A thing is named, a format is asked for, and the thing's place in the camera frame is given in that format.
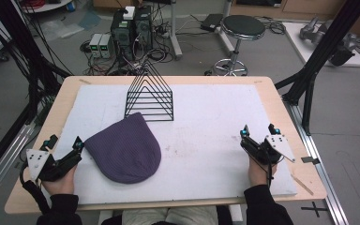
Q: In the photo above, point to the black tape cross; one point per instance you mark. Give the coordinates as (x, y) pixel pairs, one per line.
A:
(314, 208)

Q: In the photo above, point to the black metal frame stand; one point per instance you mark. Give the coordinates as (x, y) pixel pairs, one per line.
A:
(322, 56)
(18, 47)

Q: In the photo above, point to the black tape strip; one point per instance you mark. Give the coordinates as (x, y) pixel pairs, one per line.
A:
(310, 160)

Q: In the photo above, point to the aluminium rail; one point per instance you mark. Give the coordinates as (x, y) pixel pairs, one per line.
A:
(3, 165)
(322, 168)

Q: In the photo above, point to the blue tape roll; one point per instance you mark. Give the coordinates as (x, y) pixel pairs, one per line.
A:
(71, 6)

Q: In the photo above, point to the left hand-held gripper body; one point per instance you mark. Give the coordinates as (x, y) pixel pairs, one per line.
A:
(48, 165)

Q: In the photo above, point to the white floor platform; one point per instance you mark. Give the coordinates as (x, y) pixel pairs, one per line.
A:
(296, 40)

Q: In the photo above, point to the person's legs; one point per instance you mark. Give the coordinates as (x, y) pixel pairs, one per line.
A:
(168, 216)

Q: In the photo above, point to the round white table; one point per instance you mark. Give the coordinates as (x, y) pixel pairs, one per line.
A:
(47, 5)

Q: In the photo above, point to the flat black box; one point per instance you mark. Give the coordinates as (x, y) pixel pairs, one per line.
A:
(212, 22)

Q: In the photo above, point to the small white box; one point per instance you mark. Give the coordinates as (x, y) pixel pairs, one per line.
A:
(129, 12)

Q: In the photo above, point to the white table leg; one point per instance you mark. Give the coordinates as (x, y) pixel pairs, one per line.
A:
(175, 31)

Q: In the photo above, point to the thin wooden stick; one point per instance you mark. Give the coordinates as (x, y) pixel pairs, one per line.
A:
(303, 185)

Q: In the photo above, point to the person's left hand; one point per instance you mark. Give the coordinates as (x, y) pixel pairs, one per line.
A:
(61, 184)

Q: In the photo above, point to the purple knitted beanie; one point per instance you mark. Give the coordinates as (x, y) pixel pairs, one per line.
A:
(126, 150)

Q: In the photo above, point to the black computer tower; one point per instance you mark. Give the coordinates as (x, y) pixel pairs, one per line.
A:
(143, 28)
(122, 34)

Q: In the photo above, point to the grey power supply unit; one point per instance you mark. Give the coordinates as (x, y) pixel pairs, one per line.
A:
(106, 45)
(95, 45)

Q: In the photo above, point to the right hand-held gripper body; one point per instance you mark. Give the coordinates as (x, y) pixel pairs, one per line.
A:
(270, 148)

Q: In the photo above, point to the grey robot machine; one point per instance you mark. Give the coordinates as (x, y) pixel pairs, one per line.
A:
(328, 37)

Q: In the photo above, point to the person's right hand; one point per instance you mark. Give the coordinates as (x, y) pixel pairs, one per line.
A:
(258, 173)

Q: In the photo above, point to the white foam mat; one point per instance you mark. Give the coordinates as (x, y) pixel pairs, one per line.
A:
(206, 140)

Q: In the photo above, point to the round black stool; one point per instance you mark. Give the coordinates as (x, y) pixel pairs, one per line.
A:
(243, 26)

